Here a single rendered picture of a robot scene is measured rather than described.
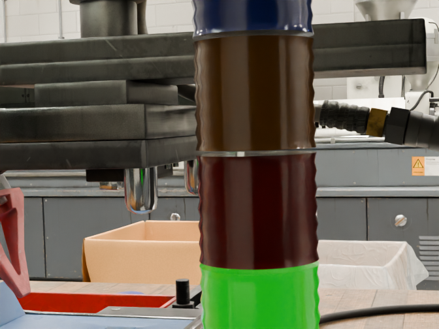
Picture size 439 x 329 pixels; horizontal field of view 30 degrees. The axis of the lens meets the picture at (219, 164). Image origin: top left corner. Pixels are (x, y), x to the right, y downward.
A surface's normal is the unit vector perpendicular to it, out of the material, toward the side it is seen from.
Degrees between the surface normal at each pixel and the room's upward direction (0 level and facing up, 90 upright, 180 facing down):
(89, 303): 90
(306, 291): 104
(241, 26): 76
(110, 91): 90
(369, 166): 90
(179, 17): 90
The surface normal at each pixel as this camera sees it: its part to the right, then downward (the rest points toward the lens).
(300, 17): 0.74, 0.25
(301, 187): 0.63, -0.22
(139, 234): 0.94, 0.00
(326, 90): -0.31, 0.06
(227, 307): -0.54, -0.18
